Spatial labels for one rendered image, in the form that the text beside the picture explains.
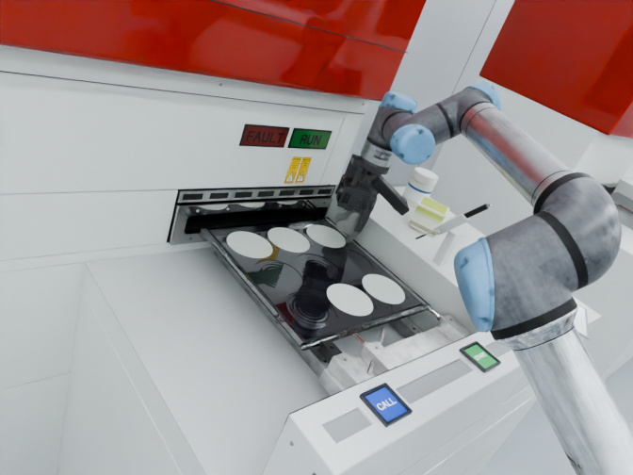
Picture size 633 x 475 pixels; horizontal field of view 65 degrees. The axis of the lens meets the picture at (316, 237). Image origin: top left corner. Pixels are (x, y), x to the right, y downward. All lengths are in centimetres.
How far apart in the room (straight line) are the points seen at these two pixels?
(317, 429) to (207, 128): 60
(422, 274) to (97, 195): 69
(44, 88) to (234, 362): 52
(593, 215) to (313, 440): 45
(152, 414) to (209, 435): 12
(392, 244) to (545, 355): 57
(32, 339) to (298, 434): 65
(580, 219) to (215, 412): 59
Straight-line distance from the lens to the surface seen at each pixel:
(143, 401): 89
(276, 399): 86
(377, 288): 108
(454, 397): 82
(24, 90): 86
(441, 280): 112
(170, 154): 98
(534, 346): 70
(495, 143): 89
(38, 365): 120
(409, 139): 95
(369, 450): 67
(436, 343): 105
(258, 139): 106
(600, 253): 72
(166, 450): 84
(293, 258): 106
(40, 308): 109
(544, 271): 69
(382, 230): 120
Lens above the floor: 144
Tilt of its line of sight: 27 degrees down
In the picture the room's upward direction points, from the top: 21 degrees clockwise
